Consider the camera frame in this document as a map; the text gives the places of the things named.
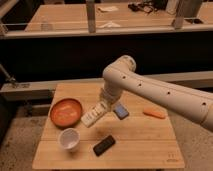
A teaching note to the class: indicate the grey metal post right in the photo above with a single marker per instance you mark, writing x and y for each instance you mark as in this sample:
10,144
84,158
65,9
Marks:
187,11

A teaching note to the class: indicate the blue sponge block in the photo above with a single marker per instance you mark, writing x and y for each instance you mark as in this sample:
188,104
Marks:
120,111

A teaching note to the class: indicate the orange carrot toy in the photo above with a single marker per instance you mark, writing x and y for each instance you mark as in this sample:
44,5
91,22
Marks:
154,113

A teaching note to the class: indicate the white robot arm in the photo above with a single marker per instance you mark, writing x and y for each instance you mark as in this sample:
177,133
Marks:
195,105

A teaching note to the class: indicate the white paper sheet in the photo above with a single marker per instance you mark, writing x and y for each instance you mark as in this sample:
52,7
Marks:
108,9

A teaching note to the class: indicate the white paper cup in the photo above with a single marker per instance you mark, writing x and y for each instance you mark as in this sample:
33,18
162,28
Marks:
69,139

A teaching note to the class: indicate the orange ceramic bowl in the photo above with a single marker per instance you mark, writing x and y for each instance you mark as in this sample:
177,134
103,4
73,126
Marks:
66,113

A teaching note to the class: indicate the grey metal post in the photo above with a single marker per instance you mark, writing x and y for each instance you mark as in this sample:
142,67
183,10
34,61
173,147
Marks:
90,8
187,11

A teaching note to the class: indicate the wooden table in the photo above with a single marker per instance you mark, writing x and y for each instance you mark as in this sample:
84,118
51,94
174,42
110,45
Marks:
142,142

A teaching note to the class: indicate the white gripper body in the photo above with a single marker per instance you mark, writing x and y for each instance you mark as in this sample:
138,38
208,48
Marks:
108,99

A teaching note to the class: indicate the background wooden workbench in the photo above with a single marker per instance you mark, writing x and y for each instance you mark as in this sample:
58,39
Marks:
74,17

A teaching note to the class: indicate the white lotion bottle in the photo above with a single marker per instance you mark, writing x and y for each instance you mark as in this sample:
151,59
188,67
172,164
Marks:
93,115

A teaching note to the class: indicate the grey metal rail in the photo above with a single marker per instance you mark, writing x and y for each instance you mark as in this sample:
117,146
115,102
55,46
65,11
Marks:
45,89

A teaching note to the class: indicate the black rectangular block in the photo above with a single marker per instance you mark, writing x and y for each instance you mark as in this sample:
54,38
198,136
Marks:
104,145

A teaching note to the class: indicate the small clear plastic bottle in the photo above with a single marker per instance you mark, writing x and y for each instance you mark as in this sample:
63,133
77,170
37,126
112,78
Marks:
45,25

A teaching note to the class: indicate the white crumpled paper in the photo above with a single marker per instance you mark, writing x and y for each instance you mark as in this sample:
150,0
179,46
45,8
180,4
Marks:
110,24

